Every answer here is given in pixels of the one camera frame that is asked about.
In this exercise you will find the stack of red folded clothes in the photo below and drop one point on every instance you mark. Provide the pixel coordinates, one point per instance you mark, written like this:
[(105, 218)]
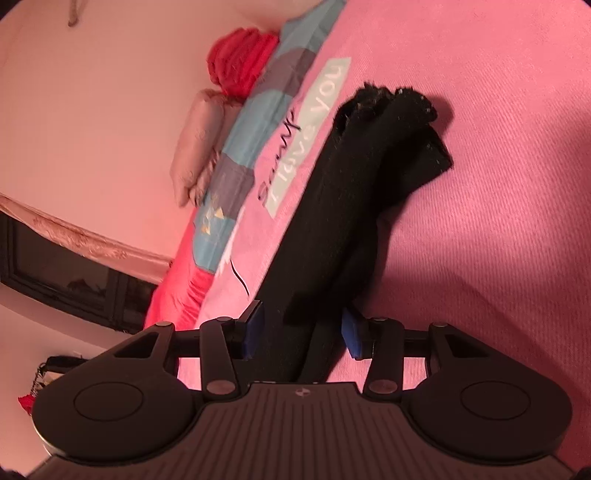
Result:
[(240, 64)]

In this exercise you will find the red blue grey pillow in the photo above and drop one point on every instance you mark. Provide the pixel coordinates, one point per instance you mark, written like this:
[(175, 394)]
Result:
[(258, 115)]

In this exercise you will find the black pants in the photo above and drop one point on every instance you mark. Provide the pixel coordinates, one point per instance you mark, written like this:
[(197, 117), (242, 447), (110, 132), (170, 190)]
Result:
[(332, 207)]

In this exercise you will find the beige lace curtain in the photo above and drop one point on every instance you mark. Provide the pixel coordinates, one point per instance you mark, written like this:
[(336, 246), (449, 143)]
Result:
[(69, 235)]

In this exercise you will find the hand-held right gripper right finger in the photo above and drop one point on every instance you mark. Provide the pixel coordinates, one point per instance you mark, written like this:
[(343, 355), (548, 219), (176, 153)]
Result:
[(353, 334)]

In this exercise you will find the dark window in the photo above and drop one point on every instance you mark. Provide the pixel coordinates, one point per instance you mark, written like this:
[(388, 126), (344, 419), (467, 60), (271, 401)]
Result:
[(60, 281)]

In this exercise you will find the pink printed blanket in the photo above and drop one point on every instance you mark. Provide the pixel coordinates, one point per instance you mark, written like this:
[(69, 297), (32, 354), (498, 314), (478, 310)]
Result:
[(485, 184)]

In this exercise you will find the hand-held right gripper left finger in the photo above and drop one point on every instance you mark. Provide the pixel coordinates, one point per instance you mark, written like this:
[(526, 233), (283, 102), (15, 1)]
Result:
[(253, 332)]

